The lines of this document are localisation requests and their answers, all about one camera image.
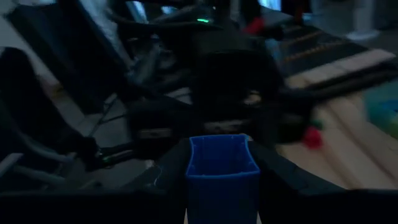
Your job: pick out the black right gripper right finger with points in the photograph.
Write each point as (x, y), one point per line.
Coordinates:
(280, 180)

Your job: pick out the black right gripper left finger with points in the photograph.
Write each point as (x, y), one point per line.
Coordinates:
(164, 177)

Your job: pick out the red stud block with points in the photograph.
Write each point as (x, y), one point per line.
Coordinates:
(312, 139)

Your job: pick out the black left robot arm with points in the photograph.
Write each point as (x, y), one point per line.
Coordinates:
(174, 118)

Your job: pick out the small red tag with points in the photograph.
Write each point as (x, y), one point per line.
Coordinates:
(255, 25)

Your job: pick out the orange black striped strip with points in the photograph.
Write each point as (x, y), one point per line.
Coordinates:
(311, 46)

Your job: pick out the teal plastic bin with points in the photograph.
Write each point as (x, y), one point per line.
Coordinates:
(381, 115)

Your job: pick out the white floor fan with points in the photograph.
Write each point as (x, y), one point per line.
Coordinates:
(363, 21)

